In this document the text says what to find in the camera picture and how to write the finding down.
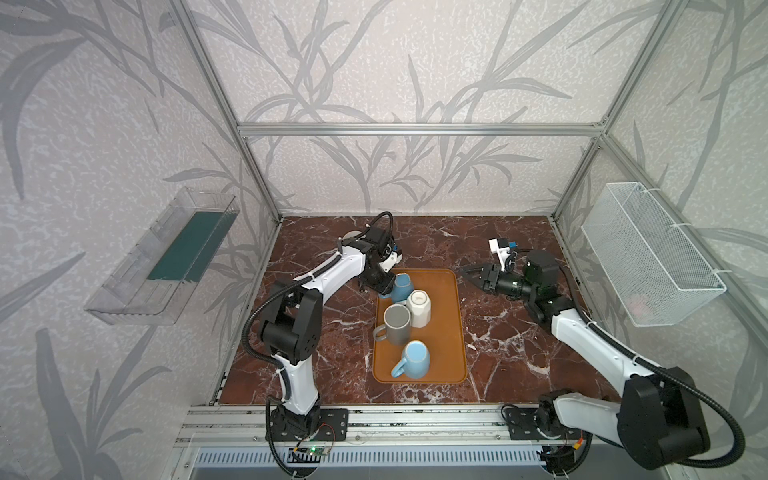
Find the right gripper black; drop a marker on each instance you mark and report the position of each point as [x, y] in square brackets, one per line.
[490, 281]

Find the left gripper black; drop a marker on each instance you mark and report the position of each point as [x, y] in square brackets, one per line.
[377, 280]

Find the small blue mug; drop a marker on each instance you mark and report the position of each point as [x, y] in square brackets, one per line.
[402, 288]

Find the lavender purple mug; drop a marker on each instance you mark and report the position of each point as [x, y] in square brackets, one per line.
[352, 235]

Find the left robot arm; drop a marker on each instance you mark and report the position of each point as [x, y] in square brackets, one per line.
[285, 329]

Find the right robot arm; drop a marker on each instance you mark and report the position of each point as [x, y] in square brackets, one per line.
[661, 417]

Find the grey mug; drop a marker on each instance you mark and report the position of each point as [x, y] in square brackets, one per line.
[395, 327]

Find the white faceted mug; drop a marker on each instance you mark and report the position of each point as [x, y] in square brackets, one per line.
[420, 306]

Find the large light blue mug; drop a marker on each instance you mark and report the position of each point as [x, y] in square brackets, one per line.
[414, 362]

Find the orange brown tray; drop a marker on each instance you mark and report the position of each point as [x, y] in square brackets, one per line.
[443, 335]

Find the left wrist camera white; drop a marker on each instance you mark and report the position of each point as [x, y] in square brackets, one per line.
[393, 257]

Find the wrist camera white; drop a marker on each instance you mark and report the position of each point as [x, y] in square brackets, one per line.
[393, 257]
[506, 252]

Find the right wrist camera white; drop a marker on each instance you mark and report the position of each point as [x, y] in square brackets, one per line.
[506, 252]

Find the white wire mesh basket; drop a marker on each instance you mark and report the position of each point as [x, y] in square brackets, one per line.
[658, 274]

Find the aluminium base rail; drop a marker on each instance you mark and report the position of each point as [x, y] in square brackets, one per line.
[366, 425]

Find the clear plastic wall bin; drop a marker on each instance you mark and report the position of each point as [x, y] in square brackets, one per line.
[153, 284]

